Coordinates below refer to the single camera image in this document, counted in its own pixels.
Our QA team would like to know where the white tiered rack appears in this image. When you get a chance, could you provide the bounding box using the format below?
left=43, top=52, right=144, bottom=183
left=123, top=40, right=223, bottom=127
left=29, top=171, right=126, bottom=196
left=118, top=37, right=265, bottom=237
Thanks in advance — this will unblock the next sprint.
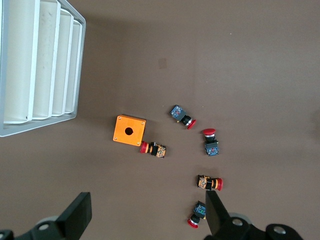
left=0, top=0, right=87, bottom=138

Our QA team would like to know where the red mushroom button orange base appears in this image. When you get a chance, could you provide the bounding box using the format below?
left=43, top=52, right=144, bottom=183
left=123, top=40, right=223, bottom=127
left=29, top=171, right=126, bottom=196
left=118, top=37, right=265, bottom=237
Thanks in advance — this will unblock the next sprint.
left=139, top=141, right=168, bottom=159
left=196, top=174, right=224, bottom=192

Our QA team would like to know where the red mushroom button blue base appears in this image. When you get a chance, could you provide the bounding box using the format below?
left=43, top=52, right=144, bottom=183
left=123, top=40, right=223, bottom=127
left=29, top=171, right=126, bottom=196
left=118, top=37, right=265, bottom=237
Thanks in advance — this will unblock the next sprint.
left=186, top=200, right=207, bottom=229
left=170, top=104, right=197, bottom=130
left=201, top=128, right=220, bottom=157

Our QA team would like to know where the orange button enclosure box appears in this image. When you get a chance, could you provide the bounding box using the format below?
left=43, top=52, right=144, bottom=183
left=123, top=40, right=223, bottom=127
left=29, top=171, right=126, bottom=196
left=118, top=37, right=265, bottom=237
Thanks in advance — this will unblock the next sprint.
left=112, top=114, right=147, bottom=147

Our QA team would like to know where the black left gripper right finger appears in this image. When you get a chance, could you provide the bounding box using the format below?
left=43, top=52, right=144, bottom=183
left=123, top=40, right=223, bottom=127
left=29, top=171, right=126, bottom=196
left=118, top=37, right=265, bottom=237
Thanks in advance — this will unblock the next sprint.
left=204, top=190, right=305, bottom=240

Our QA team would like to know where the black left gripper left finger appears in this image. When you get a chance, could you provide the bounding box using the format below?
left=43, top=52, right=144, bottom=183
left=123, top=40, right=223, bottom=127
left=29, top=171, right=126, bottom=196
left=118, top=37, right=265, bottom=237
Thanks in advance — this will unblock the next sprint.
left=0, top=191, right=93, bottom=240

